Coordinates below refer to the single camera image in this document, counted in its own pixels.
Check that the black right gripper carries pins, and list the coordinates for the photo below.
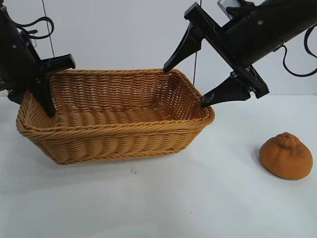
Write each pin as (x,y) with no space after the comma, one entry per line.
(250,38)

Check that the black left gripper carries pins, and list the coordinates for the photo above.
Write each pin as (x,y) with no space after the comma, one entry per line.
(17,64)

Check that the woven wicker basket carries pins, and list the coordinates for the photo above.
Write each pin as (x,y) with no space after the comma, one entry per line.
(123,138)

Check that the bumpy orange fruit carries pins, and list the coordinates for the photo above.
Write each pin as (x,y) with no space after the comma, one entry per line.
(284,158)

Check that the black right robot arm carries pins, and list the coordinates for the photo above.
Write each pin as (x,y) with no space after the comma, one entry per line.
(294,19)

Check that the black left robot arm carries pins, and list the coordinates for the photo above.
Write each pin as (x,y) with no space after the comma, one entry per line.
(6,24)

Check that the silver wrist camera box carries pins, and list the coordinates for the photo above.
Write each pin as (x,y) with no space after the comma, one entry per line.
(223,6)

